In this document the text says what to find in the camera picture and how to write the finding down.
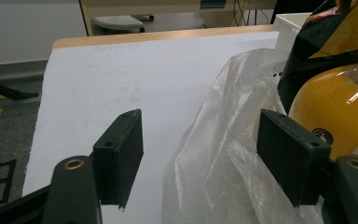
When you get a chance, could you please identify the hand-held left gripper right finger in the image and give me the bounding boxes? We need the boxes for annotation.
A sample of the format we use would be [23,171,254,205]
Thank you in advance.
[255,108,332,208]

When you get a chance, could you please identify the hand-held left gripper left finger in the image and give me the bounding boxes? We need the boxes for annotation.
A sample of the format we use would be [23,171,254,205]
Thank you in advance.
[91,108,145,210]

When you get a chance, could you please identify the orange juice bottle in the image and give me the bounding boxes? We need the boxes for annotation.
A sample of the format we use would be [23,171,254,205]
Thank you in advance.
[287,33,358,163]

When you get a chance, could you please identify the clear plastic bag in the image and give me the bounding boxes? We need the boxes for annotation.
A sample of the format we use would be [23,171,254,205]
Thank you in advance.
[160,48,326,224]

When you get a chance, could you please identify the black orange chip bag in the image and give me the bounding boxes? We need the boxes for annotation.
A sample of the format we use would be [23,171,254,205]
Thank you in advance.
[277,0,358,115]

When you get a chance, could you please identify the white plastic tray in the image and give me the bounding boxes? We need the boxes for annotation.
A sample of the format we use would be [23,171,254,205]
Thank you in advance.
[272,12,313,54]

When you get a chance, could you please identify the white table mat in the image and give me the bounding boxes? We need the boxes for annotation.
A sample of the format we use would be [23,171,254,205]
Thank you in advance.
[21,30,281,224]

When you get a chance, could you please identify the black metal stand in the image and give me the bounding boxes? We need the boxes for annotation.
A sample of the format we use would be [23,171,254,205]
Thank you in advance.
[0,76,41,102]

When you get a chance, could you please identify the grey footrest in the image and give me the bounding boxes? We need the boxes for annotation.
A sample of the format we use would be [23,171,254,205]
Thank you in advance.
[91,14,155,34]

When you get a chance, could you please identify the white cabinet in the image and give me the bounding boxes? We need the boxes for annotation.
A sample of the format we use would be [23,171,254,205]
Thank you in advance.
[0,0,89,67]

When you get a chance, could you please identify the aluminium floor rail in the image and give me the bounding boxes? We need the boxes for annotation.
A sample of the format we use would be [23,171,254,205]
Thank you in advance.
[0,93,42,112]

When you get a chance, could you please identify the hanging black cables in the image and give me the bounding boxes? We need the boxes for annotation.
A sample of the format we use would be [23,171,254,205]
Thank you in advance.
[232,0,272,28]

